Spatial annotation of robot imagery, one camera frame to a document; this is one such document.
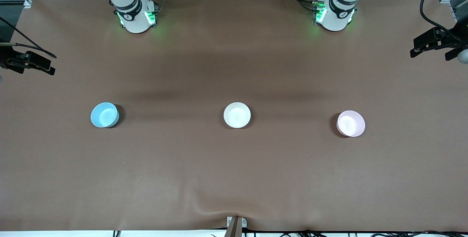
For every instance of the metal clamp bracket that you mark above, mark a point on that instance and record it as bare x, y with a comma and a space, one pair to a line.
236, 226

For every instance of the white bowl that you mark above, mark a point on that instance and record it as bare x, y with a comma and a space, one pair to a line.
237, 115

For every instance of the light blue bowl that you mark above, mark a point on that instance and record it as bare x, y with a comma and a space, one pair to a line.
104, 115

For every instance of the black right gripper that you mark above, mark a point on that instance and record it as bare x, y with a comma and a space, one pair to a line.
8, 60

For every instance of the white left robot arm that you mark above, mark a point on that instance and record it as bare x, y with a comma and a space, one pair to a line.
334, 19

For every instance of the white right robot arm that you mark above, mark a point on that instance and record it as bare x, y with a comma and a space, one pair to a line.
133, 17

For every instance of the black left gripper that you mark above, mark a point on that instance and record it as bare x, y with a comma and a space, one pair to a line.
450, 42

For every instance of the brown table mat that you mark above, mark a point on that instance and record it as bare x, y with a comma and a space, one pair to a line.
234, 178

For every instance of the pink bowl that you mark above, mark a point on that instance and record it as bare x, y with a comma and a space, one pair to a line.
351, 123

